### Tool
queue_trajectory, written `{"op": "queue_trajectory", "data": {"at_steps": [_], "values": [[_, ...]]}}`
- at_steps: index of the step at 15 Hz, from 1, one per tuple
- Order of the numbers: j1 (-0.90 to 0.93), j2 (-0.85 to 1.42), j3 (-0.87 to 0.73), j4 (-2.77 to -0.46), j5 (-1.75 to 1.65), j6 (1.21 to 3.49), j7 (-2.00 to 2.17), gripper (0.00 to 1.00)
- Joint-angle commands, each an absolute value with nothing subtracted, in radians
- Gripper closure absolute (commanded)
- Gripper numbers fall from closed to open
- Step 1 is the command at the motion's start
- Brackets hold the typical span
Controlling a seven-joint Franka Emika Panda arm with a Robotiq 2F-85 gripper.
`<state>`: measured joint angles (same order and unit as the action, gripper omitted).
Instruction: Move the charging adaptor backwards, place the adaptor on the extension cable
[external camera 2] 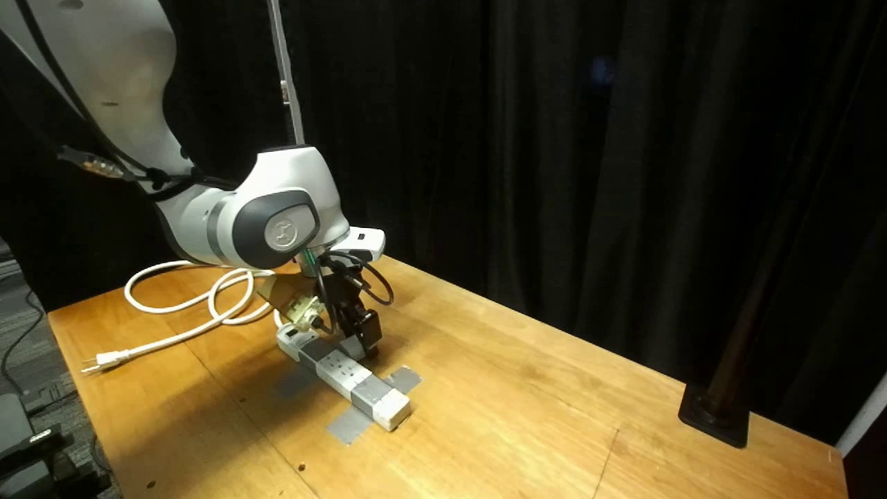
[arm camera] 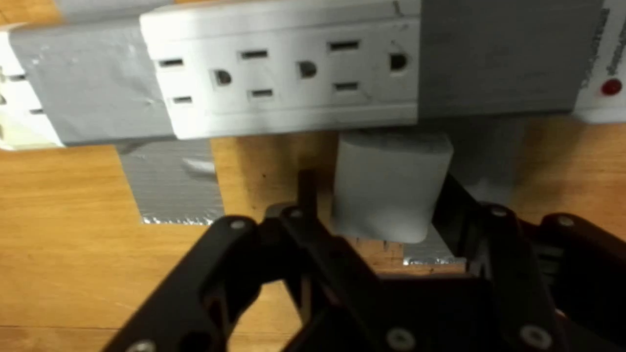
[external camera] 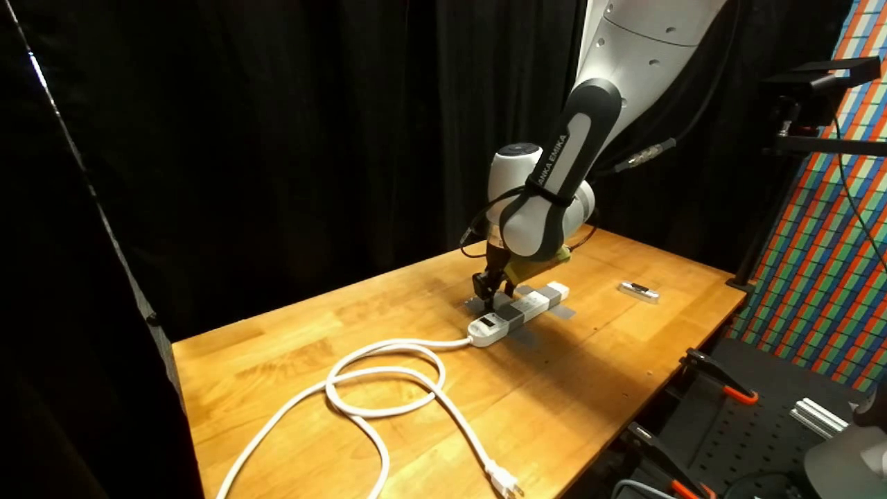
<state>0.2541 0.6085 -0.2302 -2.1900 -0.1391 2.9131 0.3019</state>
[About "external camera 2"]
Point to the grey tape strip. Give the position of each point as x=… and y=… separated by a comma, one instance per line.
x=297, y=380
x=351, y=426

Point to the silver metal frame post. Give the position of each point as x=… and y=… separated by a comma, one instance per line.
x=288, y=85

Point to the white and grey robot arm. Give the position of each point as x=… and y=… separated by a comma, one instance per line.
x=267, y=217

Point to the white post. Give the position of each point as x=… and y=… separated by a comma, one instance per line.
x=863, y=418

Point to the white charging adaptor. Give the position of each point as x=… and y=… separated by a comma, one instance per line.
x=351, y=347

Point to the black curtain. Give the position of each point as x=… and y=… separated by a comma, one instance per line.
x=572, y=141

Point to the white power strip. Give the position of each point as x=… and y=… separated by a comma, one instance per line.
x=362, y=384

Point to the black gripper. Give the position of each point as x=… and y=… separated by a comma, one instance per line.
x=342, y=292

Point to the black pole stand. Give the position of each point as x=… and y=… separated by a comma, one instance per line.
x=714, y=418

